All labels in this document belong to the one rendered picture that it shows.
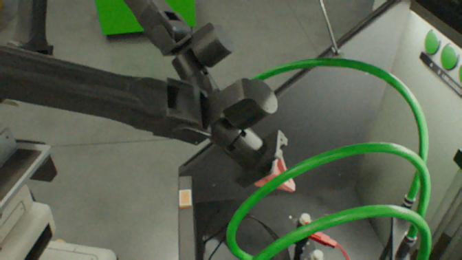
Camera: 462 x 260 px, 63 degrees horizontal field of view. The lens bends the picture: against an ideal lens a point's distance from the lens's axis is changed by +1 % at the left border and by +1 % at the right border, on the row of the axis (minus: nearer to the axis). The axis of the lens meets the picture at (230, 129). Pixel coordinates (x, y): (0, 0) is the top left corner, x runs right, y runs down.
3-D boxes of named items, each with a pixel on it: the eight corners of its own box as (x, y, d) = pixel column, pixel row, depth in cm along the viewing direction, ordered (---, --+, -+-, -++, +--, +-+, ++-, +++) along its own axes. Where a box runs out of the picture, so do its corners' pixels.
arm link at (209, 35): (174, 32, 80) (149, 31, 72) (213, -1, 74) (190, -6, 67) (201, 80, 79) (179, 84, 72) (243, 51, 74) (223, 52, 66)
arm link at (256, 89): (164, 87, 57) (166, 136, 53) (212, 45, 50) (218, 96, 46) (223, 111, 64) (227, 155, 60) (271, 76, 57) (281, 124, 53)
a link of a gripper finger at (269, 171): (304, 198, 61) (265, 165, 58) (271, 213, 65) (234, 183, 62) (304, 168, 67) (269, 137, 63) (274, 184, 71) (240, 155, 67)
